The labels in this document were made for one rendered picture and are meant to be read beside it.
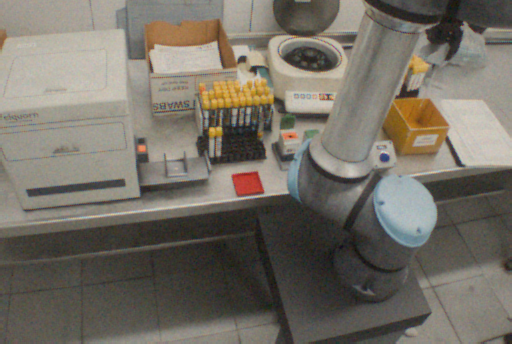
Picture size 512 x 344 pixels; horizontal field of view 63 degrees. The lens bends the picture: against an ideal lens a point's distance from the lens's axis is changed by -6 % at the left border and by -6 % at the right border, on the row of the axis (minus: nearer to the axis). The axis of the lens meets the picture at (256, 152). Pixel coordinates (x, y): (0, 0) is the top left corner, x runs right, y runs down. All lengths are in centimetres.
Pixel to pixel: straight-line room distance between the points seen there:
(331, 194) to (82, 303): 139
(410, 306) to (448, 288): 128
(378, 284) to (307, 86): 66
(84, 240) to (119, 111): 96
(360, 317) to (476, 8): 58
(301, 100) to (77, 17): 75
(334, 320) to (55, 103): 66
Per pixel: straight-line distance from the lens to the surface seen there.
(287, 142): 113
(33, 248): 183
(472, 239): 244
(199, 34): 148
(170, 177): 106
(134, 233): 177
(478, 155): 140
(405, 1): 58
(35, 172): 102
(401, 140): 128
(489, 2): 56
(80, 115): 91
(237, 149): 116
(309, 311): 87
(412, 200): 77
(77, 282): 202
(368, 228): 77
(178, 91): 124
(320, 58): 141
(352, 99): 67
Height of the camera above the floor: 170
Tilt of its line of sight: 44 degrees down
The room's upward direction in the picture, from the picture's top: 7 degrees clockwise
